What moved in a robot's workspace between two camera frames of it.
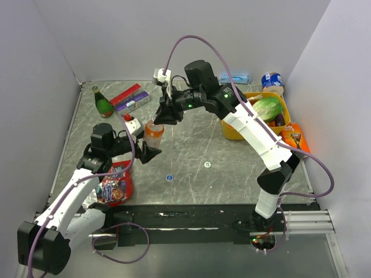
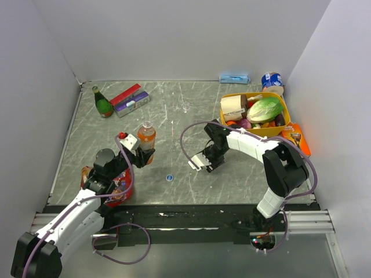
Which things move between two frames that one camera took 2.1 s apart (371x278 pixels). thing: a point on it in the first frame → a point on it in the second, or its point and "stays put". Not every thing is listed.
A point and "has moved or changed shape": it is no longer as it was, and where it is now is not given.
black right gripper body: x=184 y=101 → x=214 y=154
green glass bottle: x=104 y=107 stays put
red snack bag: x=114 y=190 stays put
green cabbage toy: x=266 y=109 stays put
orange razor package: x=293 y=136 stays put
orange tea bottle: x=153 y=134 has moved or changed shape
